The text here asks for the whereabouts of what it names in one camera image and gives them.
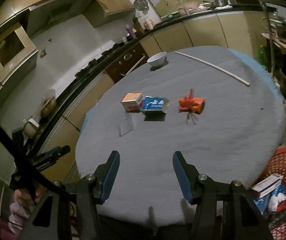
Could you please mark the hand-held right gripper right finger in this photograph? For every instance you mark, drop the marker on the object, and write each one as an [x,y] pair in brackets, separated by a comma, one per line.
[181,175]

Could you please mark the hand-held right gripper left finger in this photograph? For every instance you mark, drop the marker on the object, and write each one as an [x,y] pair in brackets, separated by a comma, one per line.
[111,172]

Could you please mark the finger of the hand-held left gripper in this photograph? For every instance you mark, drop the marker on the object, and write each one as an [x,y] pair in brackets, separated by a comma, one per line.
[17,137]
[57,151]

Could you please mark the clear plastic wrapper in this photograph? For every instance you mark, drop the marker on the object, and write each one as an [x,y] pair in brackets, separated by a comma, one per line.
[126,127]

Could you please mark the small orange box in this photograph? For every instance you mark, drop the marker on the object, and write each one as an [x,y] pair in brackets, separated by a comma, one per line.
[131,101]

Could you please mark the blue and white carton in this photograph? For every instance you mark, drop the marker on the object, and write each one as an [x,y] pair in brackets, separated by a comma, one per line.
[154,104]
[266,185]

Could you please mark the blue plastic bag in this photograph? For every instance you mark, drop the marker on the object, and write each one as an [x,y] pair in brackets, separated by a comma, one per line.
[261,203]

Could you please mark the white paper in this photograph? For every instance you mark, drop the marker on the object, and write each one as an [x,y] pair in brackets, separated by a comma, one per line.
[278,197]

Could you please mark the person's left forearm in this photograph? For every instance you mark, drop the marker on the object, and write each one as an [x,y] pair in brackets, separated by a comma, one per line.
[17,217]

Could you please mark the person's left hand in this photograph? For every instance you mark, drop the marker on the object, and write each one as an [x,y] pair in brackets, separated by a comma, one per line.
[22,197]

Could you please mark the white electric kettle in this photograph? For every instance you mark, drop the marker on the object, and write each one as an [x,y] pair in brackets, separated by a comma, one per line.
[31,128]

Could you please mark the clear bag with brown food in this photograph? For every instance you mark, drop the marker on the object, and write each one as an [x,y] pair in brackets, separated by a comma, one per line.
[48,105]

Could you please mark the black kitchen countertop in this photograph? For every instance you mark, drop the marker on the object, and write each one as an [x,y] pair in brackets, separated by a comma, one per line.
[57,105]

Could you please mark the black gas stove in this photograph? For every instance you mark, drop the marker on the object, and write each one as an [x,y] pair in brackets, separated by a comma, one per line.
[95,61]

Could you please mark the built-in oven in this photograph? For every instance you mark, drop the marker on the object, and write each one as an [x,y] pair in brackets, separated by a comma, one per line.
[123,62]

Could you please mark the long white rod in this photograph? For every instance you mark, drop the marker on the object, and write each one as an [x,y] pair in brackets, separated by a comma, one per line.
[213,66]

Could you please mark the white bowl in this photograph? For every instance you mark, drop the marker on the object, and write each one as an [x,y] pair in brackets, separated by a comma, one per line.
[156,59]

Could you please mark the blue table cloth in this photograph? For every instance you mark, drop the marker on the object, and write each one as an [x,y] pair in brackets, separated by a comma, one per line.
[255,65]

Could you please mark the purple bottle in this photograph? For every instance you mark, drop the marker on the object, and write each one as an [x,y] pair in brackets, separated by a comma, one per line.
[130,32]

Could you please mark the green bottle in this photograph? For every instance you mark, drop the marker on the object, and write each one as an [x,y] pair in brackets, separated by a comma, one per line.
[261,56]

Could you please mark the bottles on counter corner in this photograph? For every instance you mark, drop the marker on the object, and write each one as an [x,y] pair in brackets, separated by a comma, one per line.
[138,26]

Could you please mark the metal shelf rack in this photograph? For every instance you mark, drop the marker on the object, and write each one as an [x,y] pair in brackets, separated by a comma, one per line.
[270,52]

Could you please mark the range hood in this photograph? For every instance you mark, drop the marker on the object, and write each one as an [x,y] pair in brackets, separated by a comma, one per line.
[110,7]

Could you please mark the cream condiment bottle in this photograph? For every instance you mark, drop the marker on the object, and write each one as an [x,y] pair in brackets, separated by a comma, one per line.
[150,23]

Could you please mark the hanging metal strainer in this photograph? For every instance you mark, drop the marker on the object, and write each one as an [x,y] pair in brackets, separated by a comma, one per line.
[141,4]

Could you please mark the metal pot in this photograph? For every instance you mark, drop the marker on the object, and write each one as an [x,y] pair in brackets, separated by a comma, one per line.
[219,1]

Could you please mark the steel pot with lid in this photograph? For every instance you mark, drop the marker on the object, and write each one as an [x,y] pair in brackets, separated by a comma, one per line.
[279,25]

